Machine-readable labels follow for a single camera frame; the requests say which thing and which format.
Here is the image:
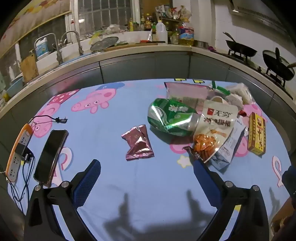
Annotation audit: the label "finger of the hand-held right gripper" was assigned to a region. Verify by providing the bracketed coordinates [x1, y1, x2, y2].
[282, 164, 296, 202]

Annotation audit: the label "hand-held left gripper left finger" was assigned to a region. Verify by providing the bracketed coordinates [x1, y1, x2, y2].
[23, 159, 101, 241]

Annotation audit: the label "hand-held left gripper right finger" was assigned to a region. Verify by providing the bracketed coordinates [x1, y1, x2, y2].
[193, 159, 270, 241]

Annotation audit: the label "dark brown wrapper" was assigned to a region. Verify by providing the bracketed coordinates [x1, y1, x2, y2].
[182, 146, 204, 163]

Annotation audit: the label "green foil snack bag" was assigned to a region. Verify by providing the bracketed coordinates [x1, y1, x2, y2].
[147, 98, 200, 137]

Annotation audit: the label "brown cardboard box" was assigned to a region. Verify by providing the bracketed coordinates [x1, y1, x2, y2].
[271, 202, 296, 234]

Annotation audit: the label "blue white milk carton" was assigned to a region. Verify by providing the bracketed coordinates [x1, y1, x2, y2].
[207, 116, 246, 172]

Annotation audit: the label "black smartphone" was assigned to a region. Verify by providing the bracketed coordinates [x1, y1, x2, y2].
[33, 130, 69, 188]

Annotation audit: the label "white snack pouch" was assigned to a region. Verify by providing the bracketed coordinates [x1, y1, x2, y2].
[193, 100, 238, 163]

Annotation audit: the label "yellow cardboard box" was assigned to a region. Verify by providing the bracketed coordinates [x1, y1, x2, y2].
[247, 112, 266, 155]

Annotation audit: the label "pink foil snack packet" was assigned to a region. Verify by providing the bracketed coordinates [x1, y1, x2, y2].
[136, 124, 148, 139]
[121, 126, 155, 161]

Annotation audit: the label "black charger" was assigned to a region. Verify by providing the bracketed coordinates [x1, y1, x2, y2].
[14, 143, 34, 164]

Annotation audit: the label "orange white power strip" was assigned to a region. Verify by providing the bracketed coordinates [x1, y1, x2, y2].
[5, 123, 33, 183]

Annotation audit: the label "cartoon pig printed blanket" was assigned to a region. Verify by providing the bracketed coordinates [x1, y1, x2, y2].
[7, 78, 292, 241]

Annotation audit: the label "pink plastic bag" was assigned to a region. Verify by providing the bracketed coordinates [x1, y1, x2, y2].
[164, 82, 216, 109]

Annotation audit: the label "green plastic strip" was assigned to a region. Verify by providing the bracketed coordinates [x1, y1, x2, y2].
[211, 80, 232, 96]

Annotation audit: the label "white wrapped packets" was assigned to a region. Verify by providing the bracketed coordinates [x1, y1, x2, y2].
[225, 83, 252, 109]

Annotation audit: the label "black pan with lid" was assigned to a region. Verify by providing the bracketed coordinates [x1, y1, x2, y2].
[262, 47, 296, 81]

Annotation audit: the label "light blue plastic basin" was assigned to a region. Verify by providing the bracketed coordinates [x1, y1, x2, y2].
[6, 76, 24, 98]

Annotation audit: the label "black gas stove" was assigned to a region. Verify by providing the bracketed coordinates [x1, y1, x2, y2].
[217, 51, 294, 100]

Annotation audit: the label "grey kitchen cabinets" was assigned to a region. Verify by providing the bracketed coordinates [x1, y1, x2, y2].
[0, 52, 296, 149]

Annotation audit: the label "small wooden cutting board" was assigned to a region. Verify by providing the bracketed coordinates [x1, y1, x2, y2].
[20, 53, 39, 82]

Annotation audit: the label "steel kitchen faucet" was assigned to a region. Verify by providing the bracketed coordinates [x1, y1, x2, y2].
[35, 33, 64, 65]
[60, 30, 84, 56]

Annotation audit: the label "black wok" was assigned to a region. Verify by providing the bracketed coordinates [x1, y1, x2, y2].
[223, 32, 258, 57]

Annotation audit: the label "white blue detergent jug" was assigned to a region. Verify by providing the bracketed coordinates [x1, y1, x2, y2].
[35, 37, 51, 59]

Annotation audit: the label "long wooden cutting board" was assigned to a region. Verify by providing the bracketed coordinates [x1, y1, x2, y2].
[103, 42, 159, 52]

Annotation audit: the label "large cooking oil bottle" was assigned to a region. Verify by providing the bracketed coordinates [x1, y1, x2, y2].
[178, 22, 195, 47]

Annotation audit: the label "white plastic jug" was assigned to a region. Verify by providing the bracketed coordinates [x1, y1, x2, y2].
[155, 20, 168, 44]

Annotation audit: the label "white plastic tub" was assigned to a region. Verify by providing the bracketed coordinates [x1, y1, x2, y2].
[90, 30, 153, 45]

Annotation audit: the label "wooden spice rack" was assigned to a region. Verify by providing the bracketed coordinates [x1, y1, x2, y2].
[162, 17, 183, 44]

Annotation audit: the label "row of condiment bottles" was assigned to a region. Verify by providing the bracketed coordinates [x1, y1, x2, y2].
[128, 13, 158, 33]

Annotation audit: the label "barred kitchen window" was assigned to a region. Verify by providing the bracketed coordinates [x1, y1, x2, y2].
[77, 0, 137, 36]

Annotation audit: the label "pile of food packets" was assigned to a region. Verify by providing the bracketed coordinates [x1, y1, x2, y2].
[155, 4, 192, 20]

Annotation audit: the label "steel range hood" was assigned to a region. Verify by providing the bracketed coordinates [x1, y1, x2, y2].
[230, 0, 289, 35]

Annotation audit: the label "dark charger cable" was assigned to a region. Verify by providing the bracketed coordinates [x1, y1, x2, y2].
[7, 160, 35, 214]

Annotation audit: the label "black cable with connector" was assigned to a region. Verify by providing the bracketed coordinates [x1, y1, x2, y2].
[29, 115, 68, 126]

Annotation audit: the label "colourful wall poster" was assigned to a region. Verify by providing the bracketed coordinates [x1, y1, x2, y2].
[0, 0, 71, 44]

